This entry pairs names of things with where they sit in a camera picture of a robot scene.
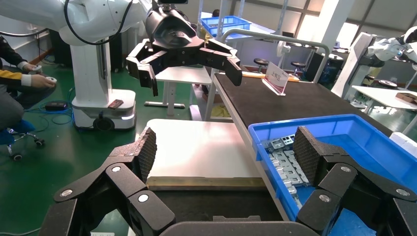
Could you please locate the blue floor cable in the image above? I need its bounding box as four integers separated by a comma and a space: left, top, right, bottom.
25, 87, 76, 126

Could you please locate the white tubular railing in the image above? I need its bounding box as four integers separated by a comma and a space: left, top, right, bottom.
221, 28, 330, 84

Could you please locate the red white acrylic sign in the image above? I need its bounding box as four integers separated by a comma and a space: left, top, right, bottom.
262, 61, 290, 97

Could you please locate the black table mat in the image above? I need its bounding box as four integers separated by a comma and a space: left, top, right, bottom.
214, 73, 395, 138

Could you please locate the small bent metal bracket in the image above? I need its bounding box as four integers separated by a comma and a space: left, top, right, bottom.
260, 138, 284, 151

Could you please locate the black box on floor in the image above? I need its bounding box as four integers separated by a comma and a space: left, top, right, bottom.
45, 101, 68, 112

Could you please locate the large blue plastic bin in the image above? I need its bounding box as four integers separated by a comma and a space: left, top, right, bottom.
248, 114, 417, 236

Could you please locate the white standing fan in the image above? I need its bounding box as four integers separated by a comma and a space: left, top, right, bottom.
276, 40, 292, 60

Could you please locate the white robot body with base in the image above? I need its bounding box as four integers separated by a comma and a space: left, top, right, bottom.
59, 30, 138, 132

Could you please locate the blue bin on shelf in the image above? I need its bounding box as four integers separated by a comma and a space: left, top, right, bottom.
200, 15, 252, 37

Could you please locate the yellow bag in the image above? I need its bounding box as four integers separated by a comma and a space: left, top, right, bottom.
210, 104, 232, 119

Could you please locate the blue rolling stool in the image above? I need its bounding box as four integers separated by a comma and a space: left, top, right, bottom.
0, 118, 46, 162

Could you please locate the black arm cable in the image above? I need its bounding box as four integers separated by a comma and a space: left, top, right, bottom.
63, 0, 135, 46

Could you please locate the seated operator in dark clothes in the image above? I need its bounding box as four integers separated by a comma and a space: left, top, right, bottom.
0, 35, 58, 132

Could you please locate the wooden edge strip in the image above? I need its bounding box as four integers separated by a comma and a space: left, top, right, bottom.
241, 71, 300, 83

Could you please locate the white foam block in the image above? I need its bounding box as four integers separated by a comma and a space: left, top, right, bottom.
389, 131, 417, 158

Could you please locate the open brown cardboard box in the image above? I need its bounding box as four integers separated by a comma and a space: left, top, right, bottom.
395, 92, 417, 105

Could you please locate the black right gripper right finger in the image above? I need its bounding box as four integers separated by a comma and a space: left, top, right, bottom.
292, 126, 417, 236

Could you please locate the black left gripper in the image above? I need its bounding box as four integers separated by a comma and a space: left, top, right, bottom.
126, 7, 244, 97

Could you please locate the black round bar stool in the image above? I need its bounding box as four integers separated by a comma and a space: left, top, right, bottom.
253, 58, 270, 74
290, 61, 307, 77

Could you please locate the operator right forearm yellow stripe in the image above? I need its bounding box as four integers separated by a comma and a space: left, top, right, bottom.
0, 69, 32, 90

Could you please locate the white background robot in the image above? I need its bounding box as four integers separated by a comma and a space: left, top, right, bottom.
331, 26, 417, 100

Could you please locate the operator right hand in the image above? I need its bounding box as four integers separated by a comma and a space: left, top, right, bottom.
30, 74, 57, 89

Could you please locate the operator left hand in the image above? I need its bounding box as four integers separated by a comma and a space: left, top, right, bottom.
23, 62, 42, 73

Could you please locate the white desk with cardboard box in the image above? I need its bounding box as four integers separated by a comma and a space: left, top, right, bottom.
351, 85, 417, 135

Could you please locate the flat slotted metal strip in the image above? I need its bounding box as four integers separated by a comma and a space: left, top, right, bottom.
268, 149, 310, 188

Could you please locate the operator left forearm dark sleeve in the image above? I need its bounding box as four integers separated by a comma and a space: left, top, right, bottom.
0, 36, 30, 70

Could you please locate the small white desk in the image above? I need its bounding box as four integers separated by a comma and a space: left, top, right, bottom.
144, 66, 213, 117

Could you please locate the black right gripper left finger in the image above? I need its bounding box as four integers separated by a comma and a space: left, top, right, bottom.
53, 127, 177, 236

